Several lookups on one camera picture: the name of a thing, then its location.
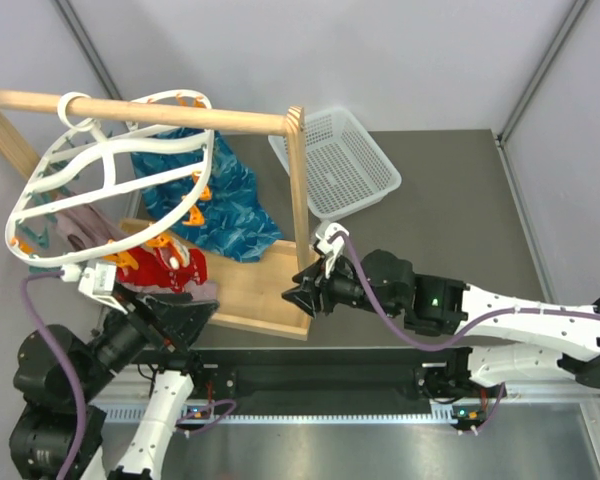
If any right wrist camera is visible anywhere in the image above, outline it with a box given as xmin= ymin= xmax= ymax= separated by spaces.
xmin=313 ymin=220 xmax=349 ymax=278

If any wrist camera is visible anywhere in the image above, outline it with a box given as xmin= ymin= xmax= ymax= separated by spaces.
xmin=313 ymin=220 xmax=349 ymax=278
xmin=61 ymin=260 xmax=127 ymax=314

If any mauve grey cloth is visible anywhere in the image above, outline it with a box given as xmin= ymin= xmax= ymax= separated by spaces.
xmin=55 ymin=205 xmax=217 ymax=300

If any white round clip hanger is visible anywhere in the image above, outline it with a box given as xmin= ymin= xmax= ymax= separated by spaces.
xmin=4 ymin=89 xmax=216 ymax=269

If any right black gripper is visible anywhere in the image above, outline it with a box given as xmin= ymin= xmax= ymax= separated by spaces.
xmin=284 ymin=249 xmax=402 ymax=318

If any white perforated plastic basket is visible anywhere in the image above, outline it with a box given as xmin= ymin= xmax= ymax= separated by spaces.
xmin=268 ymin=105 xmax=404 ymax=225

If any blue leaf-pattern cloth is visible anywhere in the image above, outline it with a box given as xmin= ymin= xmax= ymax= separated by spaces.
xmin=131 ymin=128 xmax=283 ymax=263

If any red christmas sock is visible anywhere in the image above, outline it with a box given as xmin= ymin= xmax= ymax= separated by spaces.
xmin=165 ymin=243 xmax=208 ymax=293
xmin=116 ymin=247 xmax=183 ymax=293

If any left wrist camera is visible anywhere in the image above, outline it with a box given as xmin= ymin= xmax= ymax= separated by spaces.
xmin=61 ymin=260 xmax=127 ymax=314

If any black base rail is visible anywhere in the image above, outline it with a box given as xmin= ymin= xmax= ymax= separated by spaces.
xmin=93 ymin=347 xmax=511 ymax=416

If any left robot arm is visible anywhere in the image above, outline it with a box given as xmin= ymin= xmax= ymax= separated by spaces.
xmin=9 ymin=287 xmax=220 ymax=479

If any teal clothes peg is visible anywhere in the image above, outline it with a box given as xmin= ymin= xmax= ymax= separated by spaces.
xmin=16 ymin=221 xmax=56 ymax=250

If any wooden hanging rack frame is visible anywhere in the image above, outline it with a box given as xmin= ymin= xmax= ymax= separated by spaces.
xmin=0 ymin=89 xmax=313 ymax=340

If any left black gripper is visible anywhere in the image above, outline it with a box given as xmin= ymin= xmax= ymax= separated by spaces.
xmin=72 ymin=277 xmax=219 ymax=398

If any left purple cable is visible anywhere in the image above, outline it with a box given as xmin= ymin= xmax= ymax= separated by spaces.
xmin=18 ymin=269 xmax=89 ymax=480

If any orange clothes peg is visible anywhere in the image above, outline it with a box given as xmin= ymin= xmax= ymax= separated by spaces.
xmin=145 ymin=234 xmax=177 ymax=250
xmin=192 ymin=171 xmax=212 ymax=202
xmin=182 ymin=205 xmax=205 ymax=227

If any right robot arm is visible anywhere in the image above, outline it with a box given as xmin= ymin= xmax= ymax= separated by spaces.
xmin=281 ymin=250 xmax=600 ymax=398

